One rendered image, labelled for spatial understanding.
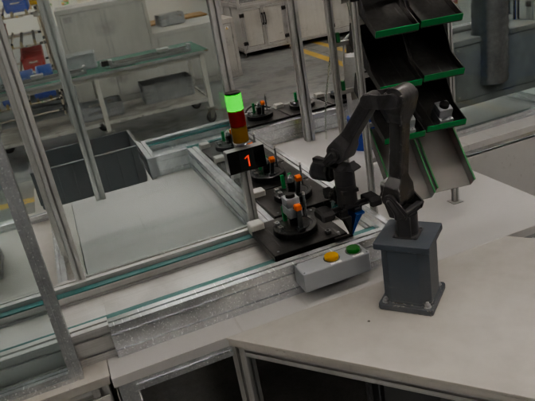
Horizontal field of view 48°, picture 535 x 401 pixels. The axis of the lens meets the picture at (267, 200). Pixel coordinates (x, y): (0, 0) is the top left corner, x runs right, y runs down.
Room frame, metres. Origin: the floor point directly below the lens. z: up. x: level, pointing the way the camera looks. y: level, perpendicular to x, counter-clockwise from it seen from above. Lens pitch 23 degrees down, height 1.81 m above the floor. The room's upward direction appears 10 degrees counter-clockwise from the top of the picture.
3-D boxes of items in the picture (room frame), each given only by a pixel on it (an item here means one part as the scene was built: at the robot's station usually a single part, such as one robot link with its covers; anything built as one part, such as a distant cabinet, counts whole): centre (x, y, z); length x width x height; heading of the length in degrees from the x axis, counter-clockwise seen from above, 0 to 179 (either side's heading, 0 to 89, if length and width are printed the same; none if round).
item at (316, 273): (1.51, -0.15, 0.93); 0.21 x 0.07 x 0.06; 107
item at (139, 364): (2.16, -0.04, 0.84); 1.50 x 1.41 x 0.03; 107
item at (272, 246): (1.71, -0.07, 0.96); 0.24 x 0.24 x 0.02; 17
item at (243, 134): (1.79, 0.05, 1.28); 0.05 x 0.05 x 0.05
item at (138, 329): (1.51, 0.05, 0.91); 0.89 x 0.06 x 0.11; 107
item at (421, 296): (1.39, -0.35, 0.96); 0.15 x 0.15 x 0.20; 58
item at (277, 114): (3.10, -0.04, 1.01); 0.24 x 0.24 x 0.13; 17
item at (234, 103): (1.79, 0.05, 1.38); 0.05 x 0.05 x 0.05
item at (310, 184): (1.98, -0.09, 1.01); 0.24 x 0.24 x 0.13; 17
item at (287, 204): (1.72, -0.07, 1.06); 0.08 x 0.04 x 0.07; 17
